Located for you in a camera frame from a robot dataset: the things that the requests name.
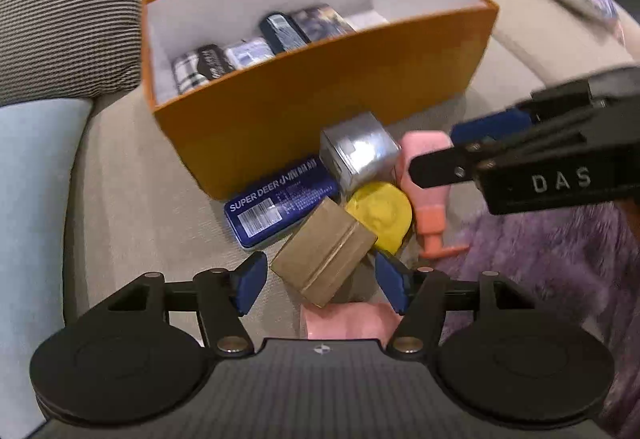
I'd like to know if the silver cube box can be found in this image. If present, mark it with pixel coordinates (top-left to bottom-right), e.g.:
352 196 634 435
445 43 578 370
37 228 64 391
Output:
319 111 402 198

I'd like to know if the pink pump bottle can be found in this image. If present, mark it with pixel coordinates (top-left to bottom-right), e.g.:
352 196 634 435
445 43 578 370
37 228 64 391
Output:
394 130 472 261

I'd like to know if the orange cardboard box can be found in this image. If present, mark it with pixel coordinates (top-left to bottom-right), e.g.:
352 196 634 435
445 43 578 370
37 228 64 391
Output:
141 0 501 202

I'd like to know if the yellow tape measure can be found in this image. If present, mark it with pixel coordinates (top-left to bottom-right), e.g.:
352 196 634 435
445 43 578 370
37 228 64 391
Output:
344 181 414 255

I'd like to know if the white printed tube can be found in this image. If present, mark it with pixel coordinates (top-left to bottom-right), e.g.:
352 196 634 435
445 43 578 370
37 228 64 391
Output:
224 37 277 71

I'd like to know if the pink cup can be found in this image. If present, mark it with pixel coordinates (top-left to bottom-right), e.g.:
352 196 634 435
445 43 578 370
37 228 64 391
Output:
300 301 402 344

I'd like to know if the blue tin case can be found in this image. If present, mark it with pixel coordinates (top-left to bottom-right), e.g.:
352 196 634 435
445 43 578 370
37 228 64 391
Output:
223 156 342 253

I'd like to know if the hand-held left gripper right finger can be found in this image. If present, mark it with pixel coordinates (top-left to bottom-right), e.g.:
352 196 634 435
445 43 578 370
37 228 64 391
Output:
374 252 547 359

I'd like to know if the purple fuzzy blanket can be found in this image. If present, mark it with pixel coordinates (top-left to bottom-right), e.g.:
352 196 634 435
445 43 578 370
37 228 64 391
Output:
400 196 640 439

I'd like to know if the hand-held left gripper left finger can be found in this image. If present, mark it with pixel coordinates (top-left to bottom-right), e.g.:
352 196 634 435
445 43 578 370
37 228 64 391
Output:
104 250 269 359

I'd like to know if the houndstooth pillow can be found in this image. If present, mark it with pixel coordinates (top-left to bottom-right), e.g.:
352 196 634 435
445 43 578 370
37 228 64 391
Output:
0 0 152 108

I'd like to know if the dark patterned box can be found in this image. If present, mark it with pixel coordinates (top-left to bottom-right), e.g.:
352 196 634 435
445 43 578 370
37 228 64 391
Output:
291 4 357 41

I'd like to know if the small white box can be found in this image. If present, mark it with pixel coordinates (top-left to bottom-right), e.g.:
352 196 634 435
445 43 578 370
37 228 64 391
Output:
344 12 390 34

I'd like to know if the plaid glasses case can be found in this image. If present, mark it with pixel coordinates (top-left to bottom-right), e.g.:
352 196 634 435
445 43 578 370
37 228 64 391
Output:
171 43 237 95

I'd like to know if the dark blue case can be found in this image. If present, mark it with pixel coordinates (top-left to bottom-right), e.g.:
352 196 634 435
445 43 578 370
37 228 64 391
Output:
258 12 312 56

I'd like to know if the beige sofa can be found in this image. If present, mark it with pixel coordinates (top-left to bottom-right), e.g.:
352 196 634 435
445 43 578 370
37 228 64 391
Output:
22 0 640 335

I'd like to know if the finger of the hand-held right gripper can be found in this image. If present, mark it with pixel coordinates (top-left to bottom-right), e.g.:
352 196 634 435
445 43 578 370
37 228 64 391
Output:
408 139 501 191
449 66 640 150

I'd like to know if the small brown cardboard box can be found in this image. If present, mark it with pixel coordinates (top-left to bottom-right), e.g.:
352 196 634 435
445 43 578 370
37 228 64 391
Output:
270 196 379 308

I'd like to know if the light blue pillow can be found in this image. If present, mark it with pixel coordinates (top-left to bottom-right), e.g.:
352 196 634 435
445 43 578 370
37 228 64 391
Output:
0 96 94 360

